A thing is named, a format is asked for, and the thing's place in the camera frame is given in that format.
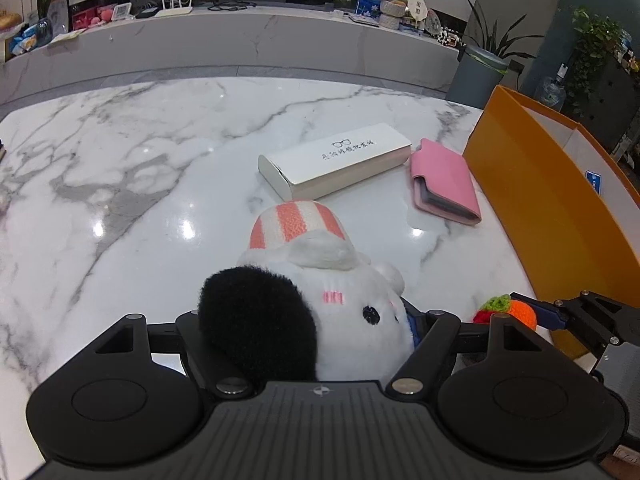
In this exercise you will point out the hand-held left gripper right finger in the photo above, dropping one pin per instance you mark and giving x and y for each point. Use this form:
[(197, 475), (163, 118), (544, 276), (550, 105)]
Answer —
[(412, 330)]

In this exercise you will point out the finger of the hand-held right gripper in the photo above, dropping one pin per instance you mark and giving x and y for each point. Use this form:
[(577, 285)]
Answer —
[(600, 336), (549, 316)]

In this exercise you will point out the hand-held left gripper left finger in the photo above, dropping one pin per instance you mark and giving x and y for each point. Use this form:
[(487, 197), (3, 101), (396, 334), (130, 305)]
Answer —
[(192, 345)]

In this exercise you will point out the orange crocheted fruit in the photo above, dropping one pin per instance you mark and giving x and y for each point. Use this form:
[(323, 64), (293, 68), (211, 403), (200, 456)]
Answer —
[(522, 314)]

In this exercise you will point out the white black plush dog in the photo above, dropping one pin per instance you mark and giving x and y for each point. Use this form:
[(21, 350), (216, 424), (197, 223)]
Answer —
[(350, 280)]

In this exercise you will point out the orange storage box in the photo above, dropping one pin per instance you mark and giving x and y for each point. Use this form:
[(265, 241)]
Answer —
[(540, 200)]

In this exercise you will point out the pink card wallet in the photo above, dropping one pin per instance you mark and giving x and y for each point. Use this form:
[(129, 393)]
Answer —
[(442, 180)]

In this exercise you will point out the white glasses case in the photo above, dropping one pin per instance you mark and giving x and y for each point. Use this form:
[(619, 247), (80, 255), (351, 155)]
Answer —
[(340, 155)]

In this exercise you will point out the large water bottle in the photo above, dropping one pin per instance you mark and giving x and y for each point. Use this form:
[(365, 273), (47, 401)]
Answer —
[(550, 92)]

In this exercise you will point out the black cabinet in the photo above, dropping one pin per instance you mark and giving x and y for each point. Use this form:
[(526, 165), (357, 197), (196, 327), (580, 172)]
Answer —
[(617, 100)]

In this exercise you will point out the grey plant pot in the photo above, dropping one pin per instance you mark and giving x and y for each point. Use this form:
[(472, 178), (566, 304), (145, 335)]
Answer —
[(475, 80)]

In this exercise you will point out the green vine plant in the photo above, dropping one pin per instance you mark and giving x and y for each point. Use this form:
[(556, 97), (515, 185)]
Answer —
[(592, 45)]

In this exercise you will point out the long-leaf potted plant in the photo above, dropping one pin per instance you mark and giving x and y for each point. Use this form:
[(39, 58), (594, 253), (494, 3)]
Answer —
[(492, 35)]

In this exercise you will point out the grey marble media counter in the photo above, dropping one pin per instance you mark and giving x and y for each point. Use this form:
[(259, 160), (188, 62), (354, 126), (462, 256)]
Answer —
[(200, 40)]

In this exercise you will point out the round paper fan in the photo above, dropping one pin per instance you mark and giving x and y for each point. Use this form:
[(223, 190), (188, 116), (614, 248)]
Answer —
[(417, 10)]

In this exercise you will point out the white router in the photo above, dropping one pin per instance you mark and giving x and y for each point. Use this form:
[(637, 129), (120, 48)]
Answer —
[(172, 10)]

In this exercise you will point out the black eyeglasses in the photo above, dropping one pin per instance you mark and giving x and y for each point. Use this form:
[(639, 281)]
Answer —
[(227, 7)]

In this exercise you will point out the white digital thermometer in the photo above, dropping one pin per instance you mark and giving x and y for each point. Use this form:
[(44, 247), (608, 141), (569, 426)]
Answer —
[(122, 11)]

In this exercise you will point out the pink toys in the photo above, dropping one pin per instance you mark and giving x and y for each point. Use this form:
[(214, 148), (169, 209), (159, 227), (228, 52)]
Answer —
[(92, 15)]

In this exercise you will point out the blue snack bags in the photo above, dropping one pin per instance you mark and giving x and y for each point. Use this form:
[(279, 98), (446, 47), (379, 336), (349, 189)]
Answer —
[(27, 40)]

